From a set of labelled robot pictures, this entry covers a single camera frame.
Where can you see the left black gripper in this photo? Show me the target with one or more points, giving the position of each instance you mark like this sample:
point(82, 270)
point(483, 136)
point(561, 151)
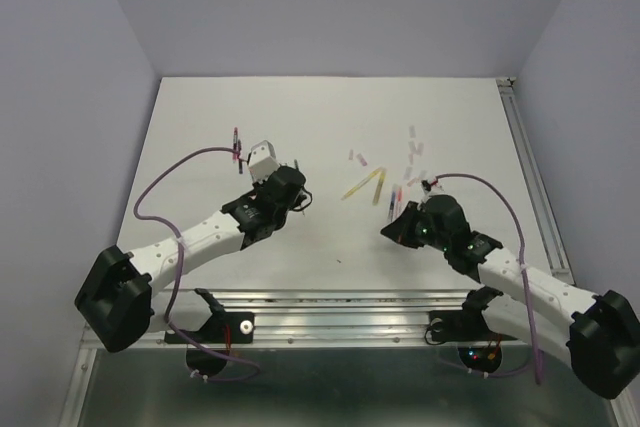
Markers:
point(259, 185)

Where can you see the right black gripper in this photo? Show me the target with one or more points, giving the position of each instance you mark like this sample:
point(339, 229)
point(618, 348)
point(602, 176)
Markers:
point(398, 230)

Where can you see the dark blue pen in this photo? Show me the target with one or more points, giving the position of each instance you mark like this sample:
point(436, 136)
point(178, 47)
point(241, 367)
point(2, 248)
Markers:
point(392, 203)

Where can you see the purple pen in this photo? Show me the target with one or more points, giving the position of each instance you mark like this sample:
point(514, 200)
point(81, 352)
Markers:
point(240, 159)

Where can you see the yellow pen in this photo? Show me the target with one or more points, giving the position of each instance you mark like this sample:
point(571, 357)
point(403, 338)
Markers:
point(379, 187)
point(363, 182)

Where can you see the magenta pen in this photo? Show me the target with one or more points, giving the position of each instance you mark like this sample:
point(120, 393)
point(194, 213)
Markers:
point(235, 143)

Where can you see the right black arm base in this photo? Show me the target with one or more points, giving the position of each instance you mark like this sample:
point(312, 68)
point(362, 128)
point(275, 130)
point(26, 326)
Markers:
point(480, 348)

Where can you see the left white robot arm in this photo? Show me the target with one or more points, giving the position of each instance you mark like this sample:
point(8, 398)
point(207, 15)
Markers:
point(115, 299)

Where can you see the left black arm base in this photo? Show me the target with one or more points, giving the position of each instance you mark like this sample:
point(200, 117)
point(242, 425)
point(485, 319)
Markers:
point(210, 341)

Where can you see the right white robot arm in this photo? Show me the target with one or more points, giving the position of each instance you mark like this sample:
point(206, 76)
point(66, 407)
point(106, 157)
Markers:
point(596, 335)

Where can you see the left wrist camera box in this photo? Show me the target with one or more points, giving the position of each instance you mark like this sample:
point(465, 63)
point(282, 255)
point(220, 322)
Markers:
point(262, 161)

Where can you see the aluminium front rail frame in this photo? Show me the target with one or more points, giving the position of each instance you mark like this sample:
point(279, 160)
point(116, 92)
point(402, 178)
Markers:
point(289, 319)

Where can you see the aluminium right side rail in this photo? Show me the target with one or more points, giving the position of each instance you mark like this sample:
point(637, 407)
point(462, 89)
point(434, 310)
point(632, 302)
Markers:
point(551, 239)

